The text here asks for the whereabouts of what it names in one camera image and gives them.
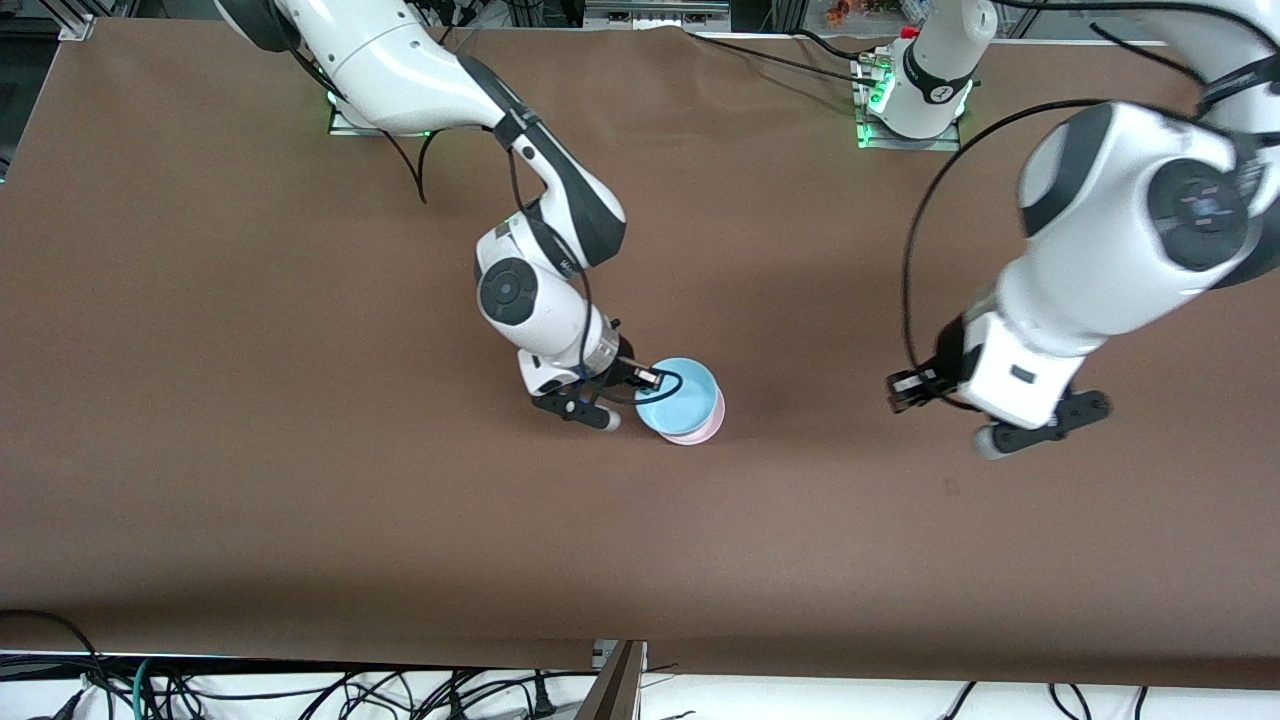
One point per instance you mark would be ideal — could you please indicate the aluminium frame profile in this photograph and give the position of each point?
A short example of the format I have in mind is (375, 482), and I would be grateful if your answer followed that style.
(78, 27)

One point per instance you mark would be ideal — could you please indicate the metal table bracket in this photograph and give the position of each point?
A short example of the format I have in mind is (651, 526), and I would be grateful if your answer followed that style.
(606, 653)

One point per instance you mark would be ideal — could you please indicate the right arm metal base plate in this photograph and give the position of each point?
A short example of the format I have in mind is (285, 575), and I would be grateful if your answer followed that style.
(345, 126)

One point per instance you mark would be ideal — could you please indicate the brown table cover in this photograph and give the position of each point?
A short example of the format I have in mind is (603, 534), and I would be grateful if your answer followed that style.
(300, 450)

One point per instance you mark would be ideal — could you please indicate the light blue plastic bowl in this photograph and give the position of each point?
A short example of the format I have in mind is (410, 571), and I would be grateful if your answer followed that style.
(692, 402)

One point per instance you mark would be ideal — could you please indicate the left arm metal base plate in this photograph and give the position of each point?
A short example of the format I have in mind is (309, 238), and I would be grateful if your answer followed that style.
(900, 143)

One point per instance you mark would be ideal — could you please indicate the white plastic bowl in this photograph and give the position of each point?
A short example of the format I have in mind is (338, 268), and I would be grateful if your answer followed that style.
(689, 441)

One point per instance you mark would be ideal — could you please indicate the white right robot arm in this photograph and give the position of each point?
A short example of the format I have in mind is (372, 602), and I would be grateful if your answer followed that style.
(400, 60)

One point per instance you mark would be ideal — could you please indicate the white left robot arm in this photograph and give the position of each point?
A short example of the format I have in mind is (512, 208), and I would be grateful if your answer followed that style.
(1120, 230)

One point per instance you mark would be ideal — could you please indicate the pink plastic bowl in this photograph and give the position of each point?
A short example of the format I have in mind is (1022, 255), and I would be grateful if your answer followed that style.
(709, 425)

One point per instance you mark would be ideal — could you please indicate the grey power strip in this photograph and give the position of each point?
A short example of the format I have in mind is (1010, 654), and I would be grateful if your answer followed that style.
(655, 12)

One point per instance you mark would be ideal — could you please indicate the brown wooden beam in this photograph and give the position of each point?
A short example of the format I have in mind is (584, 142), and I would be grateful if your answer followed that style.
(612, 690)

